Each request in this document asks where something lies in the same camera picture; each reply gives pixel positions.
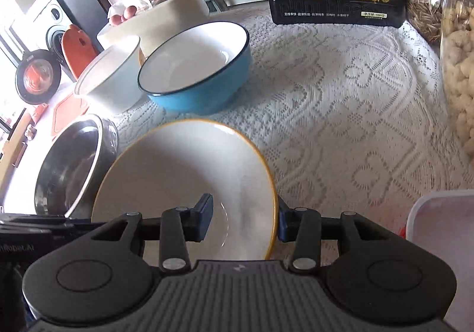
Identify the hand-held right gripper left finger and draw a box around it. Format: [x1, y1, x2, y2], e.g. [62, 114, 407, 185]
[91, 193, 214, 273]

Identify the black frying pan with lid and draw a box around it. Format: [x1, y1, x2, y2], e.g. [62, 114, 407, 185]
[15, 51, 62, 105]

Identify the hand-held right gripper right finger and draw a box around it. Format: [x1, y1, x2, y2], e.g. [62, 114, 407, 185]
[277, 196, 374, 273]

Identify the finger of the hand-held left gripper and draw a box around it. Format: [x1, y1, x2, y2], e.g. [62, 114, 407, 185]
[0, 214, 104, 234]

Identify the large white container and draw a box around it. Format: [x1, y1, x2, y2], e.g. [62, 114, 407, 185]
[97, 0, 210, 59]

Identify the white washing machine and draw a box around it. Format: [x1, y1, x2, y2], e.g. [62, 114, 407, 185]
[7, 0, 80, 70]

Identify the blue bowl yellow rim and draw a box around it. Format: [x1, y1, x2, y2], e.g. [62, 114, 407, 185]
[91, 118, 279, 262]

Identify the orange plastic board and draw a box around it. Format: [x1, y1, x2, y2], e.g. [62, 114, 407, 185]
[48, 93, 90, 133]
[61, 25, 100, 81]

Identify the glass jar of peanuts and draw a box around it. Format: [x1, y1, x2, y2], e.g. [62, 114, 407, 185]
[439, 0, 474, 158]

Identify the white lace tablecloth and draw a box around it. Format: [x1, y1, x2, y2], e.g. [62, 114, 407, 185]
[89, 2, 474, 255]

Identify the stainless steel bowl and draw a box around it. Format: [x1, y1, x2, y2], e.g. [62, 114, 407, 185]
[34, 113, 119, 218]

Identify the blue bowl with white inside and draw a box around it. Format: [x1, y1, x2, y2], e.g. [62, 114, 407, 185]
[137, 22, 253, 115]

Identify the white bowl with orange print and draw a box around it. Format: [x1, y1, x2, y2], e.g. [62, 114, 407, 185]
[74, 35, 147, 116]

